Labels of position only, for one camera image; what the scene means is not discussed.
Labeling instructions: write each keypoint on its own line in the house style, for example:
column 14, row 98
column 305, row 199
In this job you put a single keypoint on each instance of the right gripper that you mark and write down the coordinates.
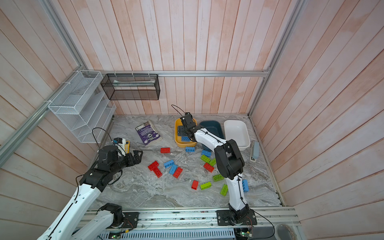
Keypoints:
column 181, row 131

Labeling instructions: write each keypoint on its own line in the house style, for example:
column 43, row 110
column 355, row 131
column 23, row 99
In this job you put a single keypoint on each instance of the teal plastic bin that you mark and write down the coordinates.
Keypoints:
column 214, row 128

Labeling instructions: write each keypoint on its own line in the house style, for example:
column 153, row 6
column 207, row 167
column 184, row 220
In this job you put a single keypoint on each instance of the white plastic bin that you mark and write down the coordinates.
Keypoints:
column 237, row 130

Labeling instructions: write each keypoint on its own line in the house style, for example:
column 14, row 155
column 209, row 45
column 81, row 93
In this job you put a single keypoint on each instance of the purple paperback book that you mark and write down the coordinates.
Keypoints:
column 148, row 133

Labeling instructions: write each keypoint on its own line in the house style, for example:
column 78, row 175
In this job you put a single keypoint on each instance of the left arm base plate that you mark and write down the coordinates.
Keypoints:
column 125, row 220

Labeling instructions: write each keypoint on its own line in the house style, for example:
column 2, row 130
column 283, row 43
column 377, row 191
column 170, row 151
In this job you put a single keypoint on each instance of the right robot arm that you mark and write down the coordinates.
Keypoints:
column 229, row 160

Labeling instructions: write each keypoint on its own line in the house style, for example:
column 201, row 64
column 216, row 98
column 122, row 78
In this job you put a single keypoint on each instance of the yellow calculator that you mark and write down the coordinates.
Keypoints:
column 127, row 147

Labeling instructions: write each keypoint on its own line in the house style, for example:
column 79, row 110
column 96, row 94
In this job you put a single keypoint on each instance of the red lego brick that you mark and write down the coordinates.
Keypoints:
column 153, row 166
column 208, row 167
column 195, row 185
column 177, row 172
column 157, row 172

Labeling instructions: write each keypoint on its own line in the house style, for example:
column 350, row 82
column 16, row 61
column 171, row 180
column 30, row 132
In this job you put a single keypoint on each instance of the red lego near book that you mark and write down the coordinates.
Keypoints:
column 165, row 150

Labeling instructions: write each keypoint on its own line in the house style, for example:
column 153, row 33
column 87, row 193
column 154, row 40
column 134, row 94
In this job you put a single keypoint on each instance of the red lego brick front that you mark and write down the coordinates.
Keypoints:
column 195, row 185

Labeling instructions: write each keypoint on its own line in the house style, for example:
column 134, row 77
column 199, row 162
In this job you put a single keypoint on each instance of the yellow plastic bin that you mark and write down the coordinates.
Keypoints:
column 178, row 139

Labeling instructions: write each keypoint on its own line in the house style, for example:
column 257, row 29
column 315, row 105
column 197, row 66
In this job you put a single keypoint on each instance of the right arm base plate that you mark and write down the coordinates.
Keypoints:
column 231, row 218

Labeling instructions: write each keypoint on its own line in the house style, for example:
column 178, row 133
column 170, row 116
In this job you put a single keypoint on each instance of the white wire shelf rack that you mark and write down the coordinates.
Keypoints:
column 82, row 108

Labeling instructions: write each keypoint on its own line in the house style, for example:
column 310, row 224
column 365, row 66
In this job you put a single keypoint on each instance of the black mesh basket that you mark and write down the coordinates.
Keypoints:
column 143, row 87

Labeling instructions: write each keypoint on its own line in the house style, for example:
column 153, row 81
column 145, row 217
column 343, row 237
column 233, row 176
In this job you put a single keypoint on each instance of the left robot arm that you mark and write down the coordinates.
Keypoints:
column 112, row 160

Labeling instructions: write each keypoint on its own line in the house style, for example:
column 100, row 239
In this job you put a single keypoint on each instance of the grey stapler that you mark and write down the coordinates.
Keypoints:
column 255, row 151

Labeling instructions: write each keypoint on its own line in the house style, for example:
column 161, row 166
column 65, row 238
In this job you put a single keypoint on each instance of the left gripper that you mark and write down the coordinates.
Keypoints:
column 131, row 162

